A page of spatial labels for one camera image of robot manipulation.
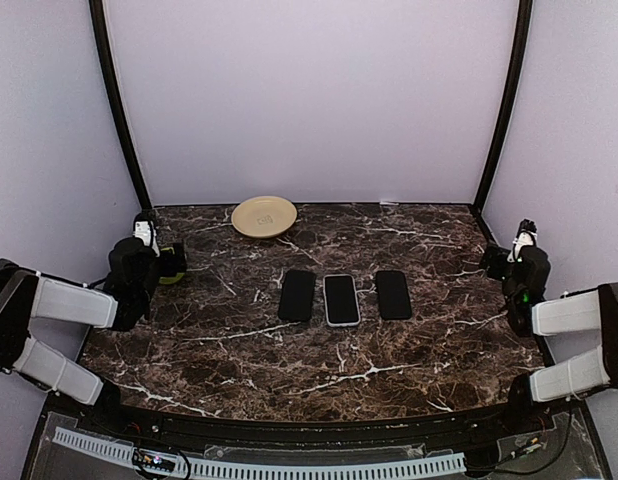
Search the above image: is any black screen phone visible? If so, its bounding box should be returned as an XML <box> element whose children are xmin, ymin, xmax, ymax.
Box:
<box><xmin>375</xmin><ymin>270</ymin><xmax>413</xmax><ymax>320</ymax></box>
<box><xmin>324</xmin><ymin>275</ymin><xmax>359</xmax><ymax>324</ymax></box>

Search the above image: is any phone with green edge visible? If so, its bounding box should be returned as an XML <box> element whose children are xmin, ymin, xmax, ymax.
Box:
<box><xmin>278</xmin><ymin>270</ymin><xmax>316</xmax><ymax>322</ymax></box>

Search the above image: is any lilac phone case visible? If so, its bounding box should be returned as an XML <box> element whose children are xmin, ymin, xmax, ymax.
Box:
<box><xmin>322</xmin><ymin>273</ymin><xmax>361</xmax><ymax>329</ymax></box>

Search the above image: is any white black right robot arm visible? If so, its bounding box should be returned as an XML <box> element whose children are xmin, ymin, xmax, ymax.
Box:
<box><xmin>480</xmin><ymin>242</ymin><xmax>618</xmax><ymax>434</ymax></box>

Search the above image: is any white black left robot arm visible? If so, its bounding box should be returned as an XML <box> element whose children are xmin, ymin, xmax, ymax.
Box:
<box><xmin>0</xmin><ymin>238</ymin><xmax>187</xmax><ymax>436</ymax></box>

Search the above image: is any beige ceramic plate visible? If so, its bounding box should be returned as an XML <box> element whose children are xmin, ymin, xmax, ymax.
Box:
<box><xmin>231</xmin><ymin>196</ymin><xmax>297</xmax><ymax>239</ymax></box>

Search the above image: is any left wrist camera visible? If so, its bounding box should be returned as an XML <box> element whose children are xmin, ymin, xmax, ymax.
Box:
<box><xmin>133</xmin><ymin>212</ymin><xmax>159</xmax><ymax>254</ymax></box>

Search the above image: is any black front rail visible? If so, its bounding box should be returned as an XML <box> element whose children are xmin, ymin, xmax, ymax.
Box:
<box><xmin>68</xmin><ymin>404</ymin><xmax>590</xmax><ymax>453</ymax></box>

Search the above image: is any white slotted cable duct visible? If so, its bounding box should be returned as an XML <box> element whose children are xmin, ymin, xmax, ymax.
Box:
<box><xmin>52</xmin><ymin>427</ymin><xmax>467</xmax><ymax>479</ymax></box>

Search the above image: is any black left corner post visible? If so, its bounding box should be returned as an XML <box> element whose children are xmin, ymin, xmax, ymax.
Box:
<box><xmin>88</xmin><ymin>0</ymin><xmax>153</xmax><ymax>211</ymax></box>

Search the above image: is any black corner post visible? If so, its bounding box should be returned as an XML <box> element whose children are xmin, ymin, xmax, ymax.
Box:
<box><xmin>88</xmin><ymin>0</ymin><xmax>153</xmax><ymax>211</ymax></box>
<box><xmin>473</xmin><ymin>0</ymin><xmax>533</xmax><ymax>213</ymax></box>

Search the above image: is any black right corner post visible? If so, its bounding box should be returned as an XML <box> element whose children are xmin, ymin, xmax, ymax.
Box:
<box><xmin>473</xmin><ymin>0</ymin><xmax>533</xmax><ymax>213</ymax></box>

